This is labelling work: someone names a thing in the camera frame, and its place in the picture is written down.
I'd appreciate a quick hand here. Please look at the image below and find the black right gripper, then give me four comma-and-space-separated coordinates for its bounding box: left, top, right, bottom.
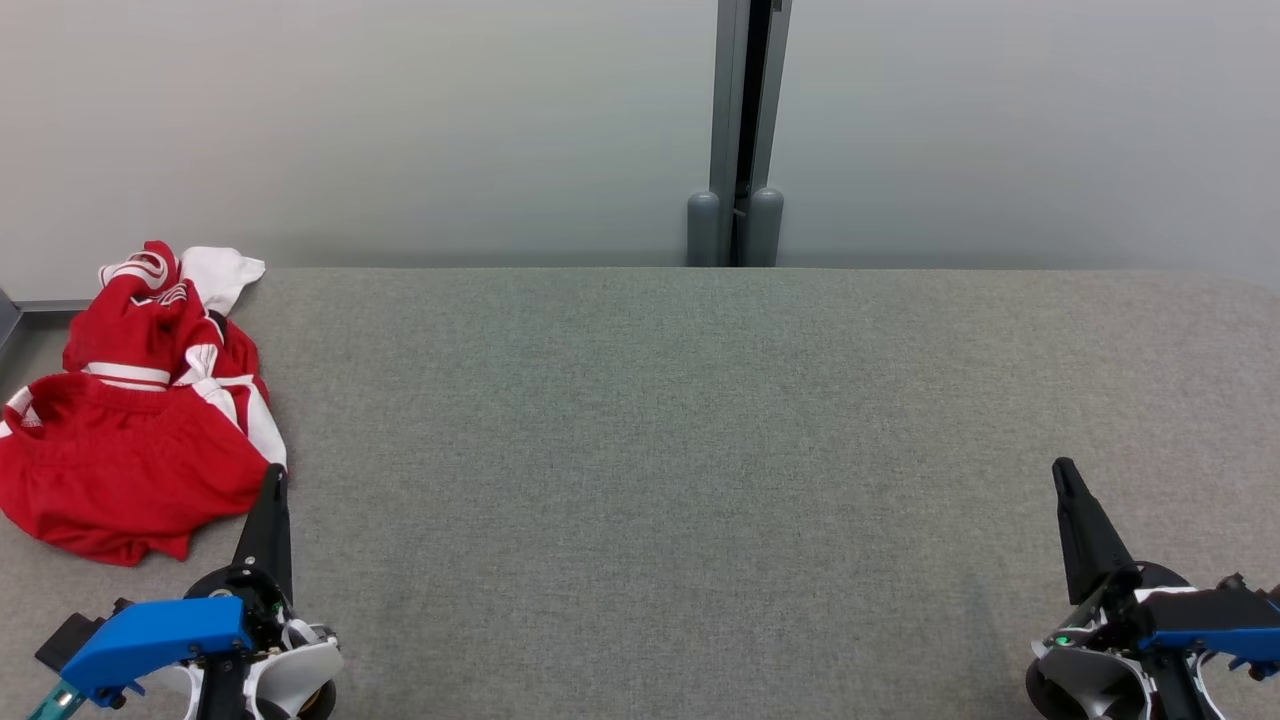
1052, 457, 1196, 641

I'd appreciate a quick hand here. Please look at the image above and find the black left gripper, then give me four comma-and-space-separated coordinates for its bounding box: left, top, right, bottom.
185, 463, 294, 651

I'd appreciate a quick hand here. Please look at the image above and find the red shorts white waistband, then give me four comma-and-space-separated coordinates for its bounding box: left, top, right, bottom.
0, 372, 276, 568

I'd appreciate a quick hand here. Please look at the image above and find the red and white shirt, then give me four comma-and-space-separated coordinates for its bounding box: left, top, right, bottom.
62, 240, 289, 471

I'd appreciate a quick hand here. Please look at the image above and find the teal camera cable connector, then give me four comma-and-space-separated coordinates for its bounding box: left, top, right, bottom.
27, 680, 86, 720

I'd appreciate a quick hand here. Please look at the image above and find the grey partition base rail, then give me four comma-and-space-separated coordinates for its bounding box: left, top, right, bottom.
0, 290, 93, 346

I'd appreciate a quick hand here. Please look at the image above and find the grey partition post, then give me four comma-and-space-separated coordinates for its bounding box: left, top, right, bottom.
686, 0, 793, 268

